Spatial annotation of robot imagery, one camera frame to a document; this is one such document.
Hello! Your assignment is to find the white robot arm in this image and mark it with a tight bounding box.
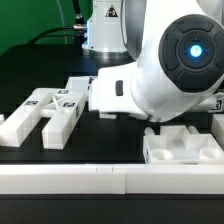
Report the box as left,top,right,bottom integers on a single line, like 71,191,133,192
89,0,224,122

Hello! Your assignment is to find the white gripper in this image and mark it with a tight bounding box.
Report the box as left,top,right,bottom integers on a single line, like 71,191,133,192
88,63,148,120

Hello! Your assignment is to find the white chair back frame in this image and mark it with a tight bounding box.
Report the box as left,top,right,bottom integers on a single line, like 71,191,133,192
0,88,88,150

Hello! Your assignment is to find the black cable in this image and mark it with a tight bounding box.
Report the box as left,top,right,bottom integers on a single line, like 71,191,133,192
26,0,88,46

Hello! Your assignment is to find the white part at edge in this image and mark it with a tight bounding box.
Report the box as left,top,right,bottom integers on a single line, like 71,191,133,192
0,114,4,125
211,114,224,149

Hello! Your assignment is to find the white part at left edge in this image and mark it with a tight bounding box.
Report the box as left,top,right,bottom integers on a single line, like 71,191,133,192
0,114,4,125

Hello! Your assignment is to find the white chair seat part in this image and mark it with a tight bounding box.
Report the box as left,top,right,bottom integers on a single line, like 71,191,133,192
143,125,224,165

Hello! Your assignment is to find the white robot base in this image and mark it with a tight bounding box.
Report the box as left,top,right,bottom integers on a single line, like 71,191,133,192
82,0,132,61

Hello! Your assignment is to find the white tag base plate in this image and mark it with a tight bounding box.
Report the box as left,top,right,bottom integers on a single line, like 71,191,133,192
66,76,96,93

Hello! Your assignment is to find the white front fence rail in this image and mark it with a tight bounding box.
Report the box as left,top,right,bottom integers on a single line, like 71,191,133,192
0,164,224,194

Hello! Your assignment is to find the white part at right edge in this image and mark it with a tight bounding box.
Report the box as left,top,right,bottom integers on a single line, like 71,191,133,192
211,114,224,149

